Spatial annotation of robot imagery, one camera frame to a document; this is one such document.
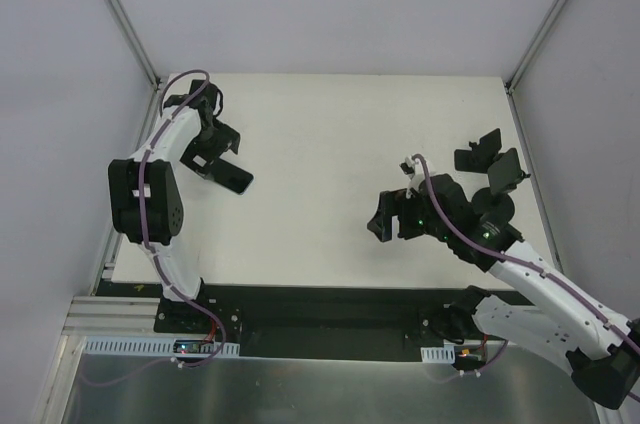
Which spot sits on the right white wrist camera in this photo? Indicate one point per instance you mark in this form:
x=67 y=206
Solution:
x=413 y=169

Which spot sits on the black smartphone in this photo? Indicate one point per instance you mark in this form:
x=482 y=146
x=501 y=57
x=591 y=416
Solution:
x=230 y=176

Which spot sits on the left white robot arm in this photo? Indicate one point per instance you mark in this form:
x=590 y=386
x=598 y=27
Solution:
x=146 y=205

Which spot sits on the aluminium frame post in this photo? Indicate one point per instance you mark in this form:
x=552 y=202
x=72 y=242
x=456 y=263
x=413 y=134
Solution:
x=542 y=32
x=133 y=41

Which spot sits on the right white cable duct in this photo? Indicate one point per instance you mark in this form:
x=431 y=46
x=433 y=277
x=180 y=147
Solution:
x=449 y=354

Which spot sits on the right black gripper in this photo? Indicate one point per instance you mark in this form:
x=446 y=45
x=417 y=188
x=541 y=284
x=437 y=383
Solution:
x=491 y=189

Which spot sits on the white cable duct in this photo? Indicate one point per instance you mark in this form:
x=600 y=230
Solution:
x=159 y=347
x=449 y=354

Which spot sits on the black round-base clamp stand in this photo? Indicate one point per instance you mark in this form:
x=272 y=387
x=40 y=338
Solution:
x=504 y=176

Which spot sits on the left white cable duct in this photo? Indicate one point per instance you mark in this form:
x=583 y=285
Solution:
x=159 y=347

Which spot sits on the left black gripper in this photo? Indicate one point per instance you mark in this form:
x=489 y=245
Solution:
x=211 y=154

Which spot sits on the left aluminium frame post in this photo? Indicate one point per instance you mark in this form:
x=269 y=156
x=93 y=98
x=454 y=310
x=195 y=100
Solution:
x=133 y=41

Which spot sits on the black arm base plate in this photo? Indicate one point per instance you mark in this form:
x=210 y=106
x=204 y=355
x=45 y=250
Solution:
x=320 y=323

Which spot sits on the black folding phone stand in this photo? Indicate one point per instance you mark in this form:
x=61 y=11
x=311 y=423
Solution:
x=481 y=155

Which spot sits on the right aluminium frame post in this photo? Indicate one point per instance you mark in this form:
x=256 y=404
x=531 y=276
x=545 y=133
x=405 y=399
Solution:
x=542 y=32

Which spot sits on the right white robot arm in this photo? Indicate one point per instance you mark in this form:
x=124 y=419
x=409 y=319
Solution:
x=597 y=346

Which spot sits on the aluminium front rail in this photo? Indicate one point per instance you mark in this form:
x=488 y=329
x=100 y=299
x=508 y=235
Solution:
x=111 y=316

